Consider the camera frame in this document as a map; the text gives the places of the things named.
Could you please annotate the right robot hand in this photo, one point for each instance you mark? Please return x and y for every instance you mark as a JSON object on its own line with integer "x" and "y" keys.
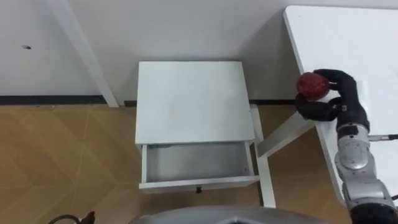
{"x": 349, "y": 105}

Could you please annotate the red fruit soft toy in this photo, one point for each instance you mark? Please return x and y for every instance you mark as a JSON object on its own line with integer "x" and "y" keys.
{"x": 312, "y": 86}

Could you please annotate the white desk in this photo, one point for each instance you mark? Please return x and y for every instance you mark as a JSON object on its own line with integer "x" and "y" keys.
{"x": 354, "y": 77}

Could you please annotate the white bedside cabinet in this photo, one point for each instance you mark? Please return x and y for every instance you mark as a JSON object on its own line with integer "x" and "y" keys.
{"x": 192, "y": 102}

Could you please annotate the robot body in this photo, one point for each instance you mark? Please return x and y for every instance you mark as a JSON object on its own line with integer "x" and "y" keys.
{"x": 230, "y": 215}

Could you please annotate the open white cabinet drawer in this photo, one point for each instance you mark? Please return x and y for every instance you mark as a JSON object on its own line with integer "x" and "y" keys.
{"x": 197, "y": 166}

